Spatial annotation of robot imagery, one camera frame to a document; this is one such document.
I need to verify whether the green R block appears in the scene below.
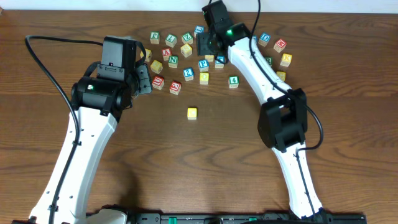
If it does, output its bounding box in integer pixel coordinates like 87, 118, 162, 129
264, 57, 273, 66

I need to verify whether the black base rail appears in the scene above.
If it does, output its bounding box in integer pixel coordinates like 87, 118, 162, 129
127, 212, 367, 224

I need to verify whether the yellow o block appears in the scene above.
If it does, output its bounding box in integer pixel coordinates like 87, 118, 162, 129
205, 55, 215, 62
200, 72, 210, 85

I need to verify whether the green 4 block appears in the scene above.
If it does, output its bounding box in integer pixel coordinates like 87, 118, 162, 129
228, 75, 239, 88

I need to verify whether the red 3 block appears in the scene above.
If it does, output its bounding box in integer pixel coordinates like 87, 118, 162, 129
169, 81, 182, 95

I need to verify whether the blue T block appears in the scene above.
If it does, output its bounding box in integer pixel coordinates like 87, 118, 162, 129
215, 55, 226, 68

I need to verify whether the blue block top centre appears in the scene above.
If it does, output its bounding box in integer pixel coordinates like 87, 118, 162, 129
194, 26, 205, 37

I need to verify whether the red U block lower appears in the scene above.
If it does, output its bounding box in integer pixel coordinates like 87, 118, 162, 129
152, 75, 165, 90

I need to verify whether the green L block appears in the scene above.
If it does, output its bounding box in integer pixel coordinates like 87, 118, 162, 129
165, 34, 177, 48

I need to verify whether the green Z block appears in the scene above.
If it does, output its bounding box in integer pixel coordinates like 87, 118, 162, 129
182, 32, 193, 45

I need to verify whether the blue P block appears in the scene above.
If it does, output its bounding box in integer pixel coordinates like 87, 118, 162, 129
198, 59, 210, 72

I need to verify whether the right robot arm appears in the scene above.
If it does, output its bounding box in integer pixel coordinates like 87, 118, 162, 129
197, 1, 323, 221

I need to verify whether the blue D block right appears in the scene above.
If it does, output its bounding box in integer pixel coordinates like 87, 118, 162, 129
258, 32, 271, 47

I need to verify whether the red M block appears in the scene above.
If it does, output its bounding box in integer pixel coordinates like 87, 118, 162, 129
273, 39, 287, 53

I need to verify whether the green N block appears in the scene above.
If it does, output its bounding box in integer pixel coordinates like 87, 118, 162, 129
168, 55, 178, 68

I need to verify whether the yellow block right lower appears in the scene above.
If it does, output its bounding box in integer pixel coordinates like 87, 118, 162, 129
276, 71, 286, 82

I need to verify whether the red A block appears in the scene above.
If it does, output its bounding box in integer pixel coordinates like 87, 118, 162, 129
162, 47, 172, 61

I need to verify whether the blue 2 block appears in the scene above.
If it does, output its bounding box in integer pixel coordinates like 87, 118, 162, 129
183, 68, 194, 82

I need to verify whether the yellow C block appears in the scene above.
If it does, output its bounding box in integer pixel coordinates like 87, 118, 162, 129
187, 108, 198, 120

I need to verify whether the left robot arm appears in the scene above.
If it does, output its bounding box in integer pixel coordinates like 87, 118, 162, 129
25, 35, 152, 223

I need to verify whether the yellow block far left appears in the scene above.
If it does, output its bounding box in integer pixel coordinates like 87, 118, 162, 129
145, 49, 152, 62

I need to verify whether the yellow S block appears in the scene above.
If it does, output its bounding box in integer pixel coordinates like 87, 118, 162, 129
180, 44, 193, 58

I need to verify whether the green block top left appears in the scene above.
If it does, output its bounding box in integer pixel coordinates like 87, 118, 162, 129
150, 32, 160, 44

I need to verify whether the yellow K block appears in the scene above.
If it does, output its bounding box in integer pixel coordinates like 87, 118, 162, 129
280, 53, 292, 67

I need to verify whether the yellow block left lower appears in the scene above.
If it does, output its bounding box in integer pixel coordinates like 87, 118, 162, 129
150, 60, 163, 74

